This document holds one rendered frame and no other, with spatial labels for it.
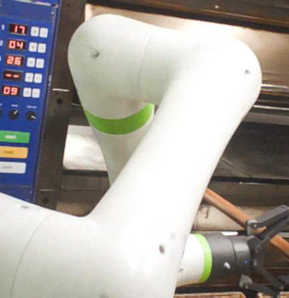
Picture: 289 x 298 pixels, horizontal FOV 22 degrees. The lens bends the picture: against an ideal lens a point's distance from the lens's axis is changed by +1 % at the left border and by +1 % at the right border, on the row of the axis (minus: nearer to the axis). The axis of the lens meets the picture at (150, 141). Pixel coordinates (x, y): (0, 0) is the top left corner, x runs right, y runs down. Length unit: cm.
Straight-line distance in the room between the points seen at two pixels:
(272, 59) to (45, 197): 73
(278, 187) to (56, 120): 72
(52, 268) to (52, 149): 116
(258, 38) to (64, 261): 143
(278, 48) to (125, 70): 110
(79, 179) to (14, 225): 117
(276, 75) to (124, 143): 96
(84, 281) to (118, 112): 45
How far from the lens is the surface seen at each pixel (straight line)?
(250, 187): 213
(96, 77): 104
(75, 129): 235
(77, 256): 70
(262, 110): 190
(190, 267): 135
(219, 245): 139
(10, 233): 73
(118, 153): 120
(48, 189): 188
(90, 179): 190
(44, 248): 71
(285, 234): 177
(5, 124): 177
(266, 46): 206
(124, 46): 102
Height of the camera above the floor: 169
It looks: 12 degrees down
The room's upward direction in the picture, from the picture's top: 10 degrees clockwise
